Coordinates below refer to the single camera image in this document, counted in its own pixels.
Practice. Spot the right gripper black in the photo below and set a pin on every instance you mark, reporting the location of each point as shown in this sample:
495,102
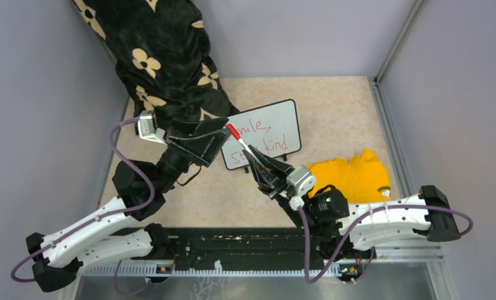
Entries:
268,182

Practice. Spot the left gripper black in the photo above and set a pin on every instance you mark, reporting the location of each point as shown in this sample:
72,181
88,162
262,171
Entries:
201,147

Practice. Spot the white whiteboard black frame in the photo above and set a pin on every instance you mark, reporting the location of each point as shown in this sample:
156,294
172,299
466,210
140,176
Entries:
273,129

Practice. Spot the red white marker pen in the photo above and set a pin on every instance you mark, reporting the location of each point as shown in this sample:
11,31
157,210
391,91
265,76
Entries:
245,146

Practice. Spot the red marker cap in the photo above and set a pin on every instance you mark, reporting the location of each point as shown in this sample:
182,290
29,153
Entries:
234,132

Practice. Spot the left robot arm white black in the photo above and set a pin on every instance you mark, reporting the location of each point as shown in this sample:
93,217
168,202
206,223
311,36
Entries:
59,258

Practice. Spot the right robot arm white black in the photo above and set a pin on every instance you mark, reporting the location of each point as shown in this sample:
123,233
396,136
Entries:
329,216

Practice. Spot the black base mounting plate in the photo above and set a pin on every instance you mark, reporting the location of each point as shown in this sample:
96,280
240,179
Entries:
237,248

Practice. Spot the yellow folded garment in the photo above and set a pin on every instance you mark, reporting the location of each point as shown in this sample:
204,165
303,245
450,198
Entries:
361,179

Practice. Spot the black floral blanket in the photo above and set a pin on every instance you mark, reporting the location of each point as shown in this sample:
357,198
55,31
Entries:
163,57

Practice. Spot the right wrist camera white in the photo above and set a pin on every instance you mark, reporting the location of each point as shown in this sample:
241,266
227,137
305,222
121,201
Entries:
299,182

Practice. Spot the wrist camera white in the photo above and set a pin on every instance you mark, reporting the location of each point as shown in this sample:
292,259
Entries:
299,182
148,129

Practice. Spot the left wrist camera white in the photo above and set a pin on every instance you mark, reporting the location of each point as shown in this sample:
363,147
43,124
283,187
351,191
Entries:
148,129

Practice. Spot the aluminium frame rail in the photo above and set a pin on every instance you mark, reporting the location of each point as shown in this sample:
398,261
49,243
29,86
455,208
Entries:
412,251

